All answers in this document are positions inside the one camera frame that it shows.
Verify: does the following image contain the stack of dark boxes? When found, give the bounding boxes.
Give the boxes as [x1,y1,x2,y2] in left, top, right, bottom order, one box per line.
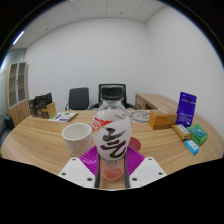
[28,92,58,120]

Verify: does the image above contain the small tan box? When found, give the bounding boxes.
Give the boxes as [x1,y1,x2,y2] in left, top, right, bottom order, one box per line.
[171,123,193,141]

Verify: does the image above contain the grey round disc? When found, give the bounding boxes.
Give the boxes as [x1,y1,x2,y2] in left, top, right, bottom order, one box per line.
[129,110,152,124]

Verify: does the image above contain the flat round red coaster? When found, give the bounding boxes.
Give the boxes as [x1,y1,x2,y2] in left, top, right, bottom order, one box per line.
[128,136,142,153]

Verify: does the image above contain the black armchair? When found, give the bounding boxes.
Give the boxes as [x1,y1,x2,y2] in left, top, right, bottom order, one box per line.
[0,114,16,148]

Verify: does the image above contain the small blue box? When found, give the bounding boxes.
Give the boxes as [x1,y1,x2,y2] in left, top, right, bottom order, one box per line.
[184,139,200,156]

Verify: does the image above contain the wooden side desk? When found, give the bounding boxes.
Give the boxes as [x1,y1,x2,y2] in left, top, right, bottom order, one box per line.
[134,92,179,113]

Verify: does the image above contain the long ceiling light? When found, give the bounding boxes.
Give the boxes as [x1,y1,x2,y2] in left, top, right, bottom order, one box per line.
[12,30,26,46]

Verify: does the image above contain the white and green leaflet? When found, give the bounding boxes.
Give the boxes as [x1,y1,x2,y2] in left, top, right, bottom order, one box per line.
[47,111,79,123]

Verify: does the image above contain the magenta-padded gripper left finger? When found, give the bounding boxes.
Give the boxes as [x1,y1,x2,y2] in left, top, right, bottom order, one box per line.
[57,145,102,190]

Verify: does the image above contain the clear drink bottle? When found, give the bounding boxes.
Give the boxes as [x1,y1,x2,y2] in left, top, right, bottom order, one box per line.
[91,85,133,182]

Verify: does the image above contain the green folded cloth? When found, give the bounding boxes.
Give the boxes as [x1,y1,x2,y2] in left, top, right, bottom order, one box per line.
[186,123,209,146]

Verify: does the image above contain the grey mesh office chair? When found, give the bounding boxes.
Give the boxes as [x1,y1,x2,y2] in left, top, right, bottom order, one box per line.
[89,83,137,111]

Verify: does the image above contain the black padded chair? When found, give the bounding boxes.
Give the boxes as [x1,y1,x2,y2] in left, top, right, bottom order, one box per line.
[64,87,91,111]

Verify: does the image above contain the wooden tissue box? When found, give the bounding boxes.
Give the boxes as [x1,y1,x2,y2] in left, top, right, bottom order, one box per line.
[147,110,179,131]

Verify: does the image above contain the white speckled cup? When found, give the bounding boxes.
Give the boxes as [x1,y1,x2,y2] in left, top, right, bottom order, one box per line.
[61,122,94,158]

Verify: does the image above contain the wooden cabinet with glass doors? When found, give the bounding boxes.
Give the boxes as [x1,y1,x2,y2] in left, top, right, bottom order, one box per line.
[4,61,32,127]

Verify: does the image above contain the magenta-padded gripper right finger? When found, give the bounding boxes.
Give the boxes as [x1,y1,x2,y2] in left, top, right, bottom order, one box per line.
[123,145,168,190]

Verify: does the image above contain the purple standing card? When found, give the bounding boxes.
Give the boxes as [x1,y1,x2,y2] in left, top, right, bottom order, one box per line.
[175,91,198,128]

